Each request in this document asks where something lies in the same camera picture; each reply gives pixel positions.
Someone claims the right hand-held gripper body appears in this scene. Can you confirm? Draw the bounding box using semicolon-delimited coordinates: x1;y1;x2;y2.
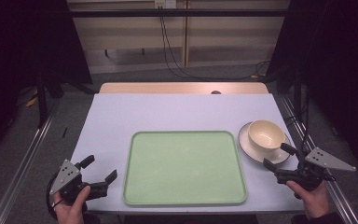
275;147;357;191

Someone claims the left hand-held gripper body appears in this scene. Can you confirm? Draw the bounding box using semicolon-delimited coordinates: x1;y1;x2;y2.
48;159;108;206

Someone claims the cream ceramic bowl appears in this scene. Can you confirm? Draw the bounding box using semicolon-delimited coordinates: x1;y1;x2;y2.
247;119;287;154

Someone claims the cream saucer with dark rim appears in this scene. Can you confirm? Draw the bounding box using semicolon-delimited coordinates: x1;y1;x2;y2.
237;121;293;165

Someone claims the person's left hand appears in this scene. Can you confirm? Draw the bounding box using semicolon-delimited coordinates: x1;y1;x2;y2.
52;185;92;224

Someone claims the person's right hand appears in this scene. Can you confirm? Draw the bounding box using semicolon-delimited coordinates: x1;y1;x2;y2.
285;179;332;220

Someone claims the black metal stand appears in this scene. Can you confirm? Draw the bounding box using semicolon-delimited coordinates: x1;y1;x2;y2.
293;66;303;123
36;69;50;129

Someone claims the light green plastic tray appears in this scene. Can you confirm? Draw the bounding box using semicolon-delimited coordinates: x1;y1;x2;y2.
122;130;249;207

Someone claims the yellow floor marker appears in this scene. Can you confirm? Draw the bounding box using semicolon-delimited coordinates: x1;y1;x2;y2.
25;89;40;108

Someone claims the black curtain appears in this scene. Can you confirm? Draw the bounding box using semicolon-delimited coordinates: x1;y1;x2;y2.
0;0;93;171
265;0;358;180

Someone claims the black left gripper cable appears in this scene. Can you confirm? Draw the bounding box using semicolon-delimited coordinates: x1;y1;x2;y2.
45;171;61;220

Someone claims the black stand cable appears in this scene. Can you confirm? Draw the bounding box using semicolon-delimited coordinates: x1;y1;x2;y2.
283;90;313;154

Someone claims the aluminium floor rail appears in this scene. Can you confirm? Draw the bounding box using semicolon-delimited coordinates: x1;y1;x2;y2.
0;98;62;224
280;94;358;224

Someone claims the long black floor cable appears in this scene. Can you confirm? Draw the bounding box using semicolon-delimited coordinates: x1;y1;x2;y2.
158;5;272;82

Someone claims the light wooden post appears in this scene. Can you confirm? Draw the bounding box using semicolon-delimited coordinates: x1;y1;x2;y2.
182;0;190;68

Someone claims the black horizontal frame bar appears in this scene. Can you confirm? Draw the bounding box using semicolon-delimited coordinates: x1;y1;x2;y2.
69;8;291;19

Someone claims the white wall socket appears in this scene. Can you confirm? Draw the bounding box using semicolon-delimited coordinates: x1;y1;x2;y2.
154;0;178;9

